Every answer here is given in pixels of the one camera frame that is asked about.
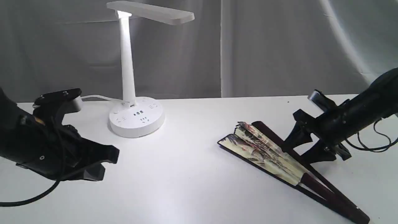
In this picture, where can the painted folding paper fan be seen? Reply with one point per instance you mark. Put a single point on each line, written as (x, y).
(260, 147)

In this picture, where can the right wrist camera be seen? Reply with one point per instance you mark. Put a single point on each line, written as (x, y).
(321, 101)

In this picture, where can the white desk lamp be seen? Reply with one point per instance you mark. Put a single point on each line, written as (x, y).
(134, 116)

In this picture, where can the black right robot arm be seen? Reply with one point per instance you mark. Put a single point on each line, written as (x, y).
(378, 101)

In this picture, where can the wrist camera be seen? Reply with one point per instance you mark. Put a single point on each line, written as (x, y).
(55, 105)
(321, 101)

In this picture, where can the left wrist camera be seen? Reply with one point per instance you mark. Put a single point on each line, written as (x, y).
(55, 105)

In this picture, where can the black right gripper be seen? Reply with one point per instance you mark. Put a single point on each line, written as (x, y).
(330, 128)

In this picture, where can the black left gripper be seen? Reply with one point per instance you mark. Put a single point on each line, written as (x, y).
(42, 144)

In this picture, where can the grey backdrop curtain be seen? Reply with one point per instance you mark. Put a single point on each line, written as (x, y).
(233, 48)

